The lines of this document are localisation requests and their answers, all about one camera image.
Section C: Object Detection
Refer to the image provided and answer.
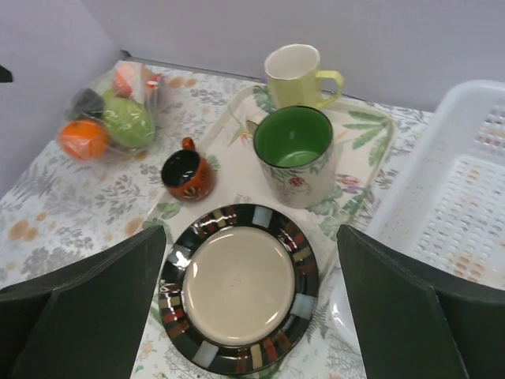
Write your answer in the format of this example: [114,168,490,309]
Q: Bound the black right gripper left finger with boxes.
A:
[1,227,166,378]

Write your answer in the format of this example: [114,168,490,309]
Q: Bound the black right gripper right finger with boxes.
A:
[337,225,504,378]

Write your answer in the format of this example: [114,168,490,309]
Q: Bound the clear zip top bag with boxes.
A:
[56,61,165,162]

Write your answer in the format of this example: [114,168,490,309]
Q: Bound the fake dark plum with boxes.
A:
[65,88,105,120]

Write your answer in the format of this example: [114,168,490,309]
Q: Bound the fake peach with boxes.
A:
[111,62,136,98]

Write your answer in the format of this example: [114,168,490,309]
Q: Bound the fake orange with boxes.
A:
[57,119,108,161]

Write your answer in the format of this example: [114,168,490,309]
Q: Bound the white plastic basket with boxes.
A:
[366,81,504,289]

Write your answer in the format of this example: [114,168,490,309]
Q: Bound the striped rim ceramic plate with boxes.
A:
[158,204,320,376]

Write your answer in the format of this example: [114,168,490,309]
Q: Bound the small orange black cup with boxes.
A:
[161,137,216,202]

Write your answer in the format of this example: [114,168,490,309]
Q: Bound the floral serving tray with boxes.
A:
[144,85,396,242]

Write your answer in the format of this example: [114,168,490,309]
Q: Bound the green interior floral mug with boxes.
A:
[246,105,337,208]

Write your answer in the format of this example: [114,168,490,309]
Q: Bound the pale yellow mug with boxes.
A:
[264,43,344,109]

